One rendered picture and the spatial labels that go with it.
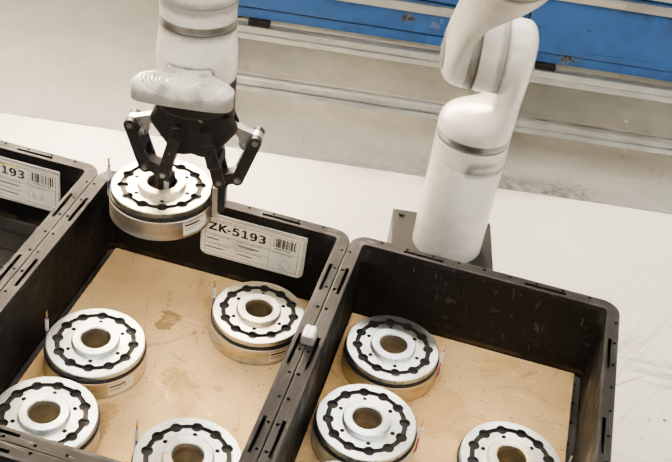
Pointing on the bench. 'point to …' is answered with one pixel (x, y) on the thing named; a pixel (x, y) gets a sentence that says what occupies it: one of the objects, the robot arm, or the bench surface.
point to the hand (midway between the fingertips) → (192, 195)
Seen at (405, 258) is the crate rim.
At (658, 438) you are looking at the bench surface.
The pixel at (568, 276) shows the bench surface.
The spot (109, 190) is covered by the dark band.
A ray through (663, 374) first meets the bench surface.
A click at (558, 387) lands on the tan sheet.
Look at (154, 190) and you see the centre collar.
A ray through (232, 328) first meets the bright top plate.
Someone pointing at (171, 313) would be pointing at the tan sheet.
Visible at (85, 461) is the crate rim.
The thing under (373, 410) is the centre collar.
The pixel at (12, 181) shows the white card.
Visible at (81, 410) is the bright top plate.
